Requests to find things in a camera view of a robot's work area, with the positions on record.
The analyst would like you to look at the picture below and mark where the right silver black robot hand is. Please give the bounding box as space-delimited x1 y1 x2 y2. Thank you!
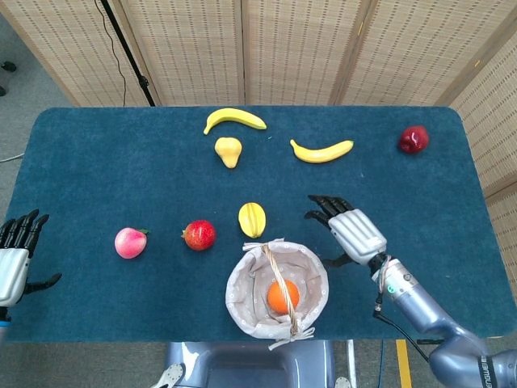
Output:
304 195 388 270

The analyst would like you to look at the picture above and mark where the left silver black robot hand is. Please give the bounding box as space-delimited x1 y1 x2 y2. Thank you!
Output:
0 209 63 308

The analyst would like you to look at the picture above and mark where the orange fruit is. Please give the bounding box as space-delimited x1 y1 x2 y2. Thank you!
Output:
267 280 301 315

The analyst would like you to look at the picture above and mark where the yellow starfruit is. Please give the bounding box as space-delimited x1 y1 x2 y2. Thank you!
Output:
237 202 267 238

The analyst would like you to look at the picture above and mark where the yellow banana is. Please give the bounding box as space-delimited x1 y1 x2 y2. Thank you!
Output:
289 139 355 164
203 108 268 136

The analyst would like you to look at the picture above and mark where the dark red apple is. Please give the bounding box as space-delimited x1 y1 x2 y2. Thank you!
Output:
398 124 430 155

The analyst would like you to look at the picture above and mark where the pink peach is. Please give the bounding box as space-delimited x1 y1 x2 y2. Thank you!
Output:
114 227 151 259

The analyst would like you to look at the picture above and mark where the dark blue tablecloth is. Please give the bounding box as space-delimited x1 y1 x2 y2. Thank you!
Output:
6 105 508 344

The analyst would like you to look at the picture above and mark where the yellow floor tape strip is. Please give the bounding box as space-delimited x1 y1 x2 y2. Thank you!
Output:
395 339 413 388

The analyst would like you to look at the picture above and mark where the woven folding screen panel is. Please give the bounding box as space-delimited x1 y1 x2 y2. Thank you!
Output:
0 0 157 108
484 189 517 339
241 0 375 107
329 0 517 107
111 0 247 107
435 23 517 199

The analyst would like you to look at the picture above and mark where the yellow pear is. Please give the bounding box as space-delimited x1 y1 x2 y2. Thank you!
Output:
214 137 243 170

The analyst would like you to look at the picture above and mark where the red pomegranate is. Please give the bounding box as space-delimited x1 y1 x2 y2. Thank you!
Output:
180 219 217 252

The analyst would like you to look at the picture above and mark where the grey blue robot torso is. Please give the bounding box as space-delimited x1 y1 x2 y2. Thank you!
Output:
155 339 356 388

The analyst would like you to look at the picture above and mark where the black tripod pole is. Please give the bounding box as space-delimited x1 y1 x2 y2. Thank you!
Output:
99 0 157 108

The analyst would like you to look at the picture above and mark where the wicker basket with handle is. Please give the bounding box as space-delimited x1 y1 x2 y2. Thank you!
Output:
225 238 329 352

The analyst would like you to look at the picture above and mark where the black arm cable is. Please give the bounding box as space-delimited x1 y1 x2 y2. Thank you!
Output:
372 254 430 363

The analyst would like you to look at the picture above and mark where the thin black hanging cable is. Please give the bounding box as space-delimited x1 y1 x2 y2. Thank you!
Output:
93 0 128 107

